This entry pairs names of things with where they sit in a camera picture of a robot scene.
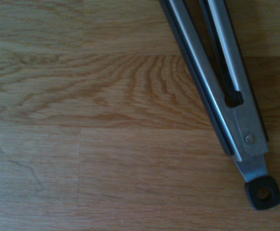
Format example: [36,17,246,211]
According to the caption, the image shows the steel tongs with black tips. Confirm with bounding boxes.
[159,0,280,211]

